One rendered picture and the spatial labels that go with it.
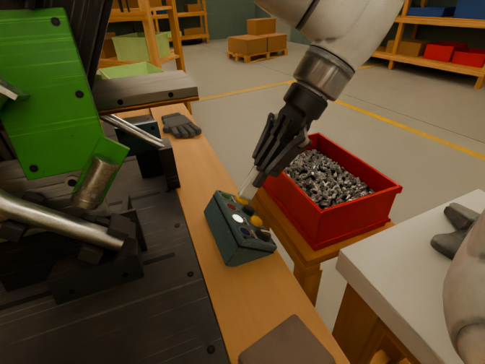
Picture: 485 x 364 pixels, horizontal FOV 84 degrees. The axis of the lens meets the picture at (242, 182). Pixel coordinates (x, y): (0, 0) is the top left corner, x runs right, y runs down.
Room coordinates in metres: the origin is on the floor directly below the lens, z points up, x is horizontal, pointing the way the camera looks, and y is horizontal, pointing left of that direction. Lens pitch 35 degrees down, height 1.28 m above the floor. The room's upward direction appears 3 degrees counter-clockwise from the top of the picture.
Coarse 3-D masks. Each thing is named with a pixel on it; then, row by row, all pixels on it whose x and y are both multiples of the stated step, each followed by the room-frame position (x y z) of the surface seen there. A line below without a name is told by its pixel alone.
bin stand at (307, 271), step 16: (256, 192) 0.63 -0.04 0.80; (256, 208) 0.65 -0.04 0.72; (272, 208) 0.56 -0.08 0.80; (272, 224) 0.53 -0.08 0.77; (288, 224) 0.49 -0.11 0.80; (288, 240) 0.45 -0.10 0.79; (304, 240) 0.44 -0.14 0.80; (352, 240) 0.43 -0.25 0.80; (304, 256) 0.39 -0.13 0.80; (320, 256) 0.39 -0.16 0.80; (336, 256) 0.40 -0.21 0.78; (304, 272) 0.38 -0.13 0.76; (320, 272) 0.40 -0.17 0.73; (304, 288) 0.38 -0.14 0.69; (352, 288) 0.47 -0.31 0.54; (336, 320) 0.49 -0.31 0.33; (336, 336) 0.47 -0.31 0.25
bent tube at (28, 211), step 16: (0, 80) 0.36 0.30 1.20; (0, 96) 0.33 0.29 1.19; (16, 96) 0.33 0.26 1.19; (0, 192) 0.30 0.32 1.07; (0, 208) 0.28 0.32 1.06; (16, 208) 0.29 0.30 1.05; (32, 208) 0.29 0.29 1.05; (48, 208) 0.31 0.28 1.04; (32, 224) 0.28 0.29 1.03; (48, 224) 0.29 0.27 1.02; (64, 224) 0.29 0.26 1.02; (80, 224) 0.30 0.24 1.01; (96, 224) 0.31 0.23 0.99; (96, 240) 0.29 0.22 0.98; (112, 240) 0.30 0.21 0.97
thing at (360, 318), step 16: (352, 304) 0.34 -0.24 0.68; (352, 320) 0.33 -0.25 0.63; (368, 320) 0.30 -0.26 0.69; (352, 336) 0.32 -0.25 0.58; (368, 336) 0.29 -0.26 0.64; (384, 336) 0.44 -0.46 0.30; (352, 352) 0.31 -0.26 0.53; (368, 352) 0.30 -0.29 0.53; (384, 352) 0.42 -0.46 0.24; (400, 352) 0.39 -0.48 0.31
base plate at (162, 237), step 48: (144, 192) 0.52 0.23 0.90; (0, 288) 0.27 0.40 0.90; (48, 288) 0.27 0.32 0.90; (144, 288) 0.26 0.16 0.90; (192, 288) 0.26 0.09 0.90; (0, 336) 0.20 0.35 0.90; (48, 336) 0.19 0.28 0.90; (96, 336) 0.19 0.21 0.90; (144, 336) 0.19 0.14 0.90; (192, 336) 0.18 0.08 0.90
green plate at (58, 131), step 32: (0, 32) 0.38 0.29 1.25; (32, 32) 0.39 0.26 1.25; (64, 32) 0.41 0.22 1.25; (0, 64) 0.37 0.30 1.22; (32, 64) 0.38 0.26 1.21; (64, 64) 0.39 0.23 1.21; (32, 96) 0.37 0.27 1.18; (64, 96) 0.38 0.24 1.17; (32, 128) 0.35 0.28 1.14; (64, 128) 0.36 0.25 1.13; (96, 128) 0.38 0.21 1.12; (32, 160) 0.34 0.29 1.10; (64, 160) 0.35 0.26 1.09
